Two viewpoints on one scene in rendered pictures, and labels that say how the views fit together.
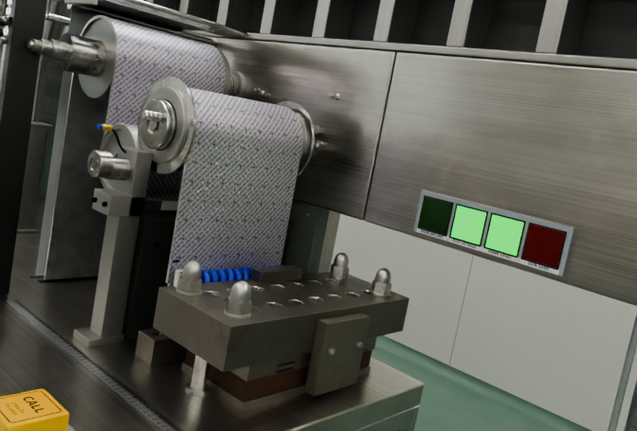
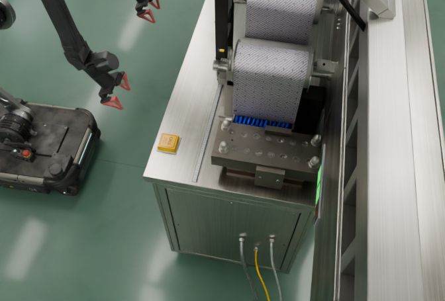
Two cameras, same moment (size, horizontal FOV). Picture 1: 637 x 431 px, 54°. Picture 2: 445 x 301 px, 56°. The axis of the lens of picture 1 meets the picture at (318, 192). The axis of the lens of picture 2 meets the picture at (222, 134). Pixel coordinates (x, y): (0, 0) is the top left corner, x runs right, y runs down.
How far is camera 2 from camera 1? 123 cm
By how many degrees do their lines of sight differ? 68
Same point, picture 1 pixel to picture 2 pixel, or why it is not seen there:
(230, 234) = (261, 108)
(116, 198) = (220, 79)
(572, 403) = not seen: outside the picture
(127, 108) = (254, 26)
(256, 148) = (271, 82)
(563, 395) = not seen: outside the picture
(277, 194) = (288, 99)
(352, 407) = (264, 197)
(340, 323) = (263, 171)
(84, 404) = (189, 143)
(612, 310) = not seen: outside the picture
